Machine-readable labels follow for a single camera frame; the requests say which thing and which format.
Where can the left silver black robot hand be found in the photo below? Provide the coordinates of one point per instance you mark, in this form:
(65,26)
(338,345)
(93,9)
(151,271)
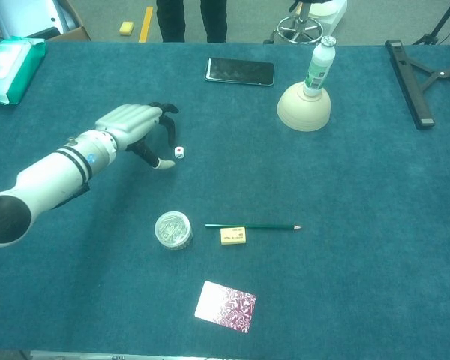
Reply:
(129,123)

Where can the small white die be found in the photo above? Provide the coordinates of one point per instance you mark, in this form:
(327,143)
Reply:
(179,152)

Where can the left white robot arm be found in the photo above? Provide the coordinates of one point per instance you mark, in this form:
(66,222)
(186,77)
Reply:
(48,176)

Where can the yellow sponge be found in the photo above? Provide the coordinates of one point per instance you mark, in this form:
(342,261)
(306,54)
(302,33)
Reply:
(126,28)

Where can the yellow floor tape strip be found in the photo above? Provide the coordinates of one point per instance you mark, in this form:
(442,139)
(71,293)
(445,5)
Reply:
(146,24)

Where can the cardboard box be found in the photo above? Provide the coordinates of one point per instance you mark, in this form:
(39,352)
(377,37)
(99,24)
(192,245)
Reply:
(75,33)

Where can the person legs black trousers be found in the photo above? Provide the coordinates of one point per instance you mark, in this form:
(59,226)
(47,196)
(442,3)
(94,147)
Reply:
(172,20)

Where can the black smartphone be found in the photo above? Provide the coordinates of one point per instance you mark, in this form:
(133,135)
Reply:
(240,71)

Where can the green wet wipes pack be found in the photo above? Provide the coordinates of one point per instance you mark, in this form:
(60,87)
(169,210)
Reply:
(11,71)

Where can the yellow eraser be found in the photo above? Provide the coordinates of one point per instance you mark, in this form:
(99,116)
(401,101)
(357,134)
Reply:
(233,236)

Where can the green pencil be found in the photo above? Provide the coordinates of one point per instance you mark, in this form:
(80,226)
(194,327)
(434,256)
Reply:
(270,227)

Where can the beige upturned bowl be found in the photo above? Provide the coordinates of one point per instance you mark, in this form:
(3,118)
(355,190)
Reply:
(303,114)

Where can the chrome stool base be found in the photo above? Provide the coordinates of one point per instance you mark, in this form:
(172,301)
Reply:
(300,26)

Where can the white plastic bottle green label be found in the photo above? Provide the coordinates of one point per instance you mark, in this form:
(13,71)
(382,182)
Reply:
(320,63)

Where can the red patterned playing card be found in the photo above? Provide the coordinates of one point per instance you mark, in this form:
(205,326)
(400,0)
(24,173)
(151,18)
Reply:
(225,305)

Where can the white machine base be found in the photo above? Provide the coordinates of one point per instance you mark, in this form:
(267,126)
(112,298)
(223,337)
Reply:
(335,11)

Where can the black folding stand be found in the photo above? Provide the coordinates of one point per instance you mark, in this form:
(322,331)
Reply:
(408,82)

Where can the black tripod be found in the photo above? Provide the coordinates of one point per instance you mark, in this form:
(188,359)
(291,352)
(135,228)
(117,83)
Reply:
(433,32)

